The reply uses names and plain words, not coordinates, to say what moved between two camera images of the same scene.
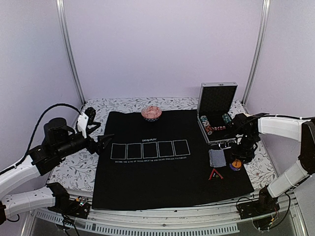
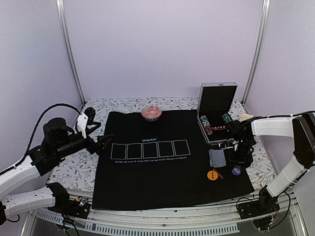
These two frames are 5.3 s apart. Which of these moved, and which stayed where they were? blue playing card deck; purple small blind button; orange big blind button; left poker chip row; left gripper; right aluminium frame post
Moved: purple small blind button; orange big blind button
Stayed: left gripper; right aluminium frame post; blue playing card deck; left poker chip row
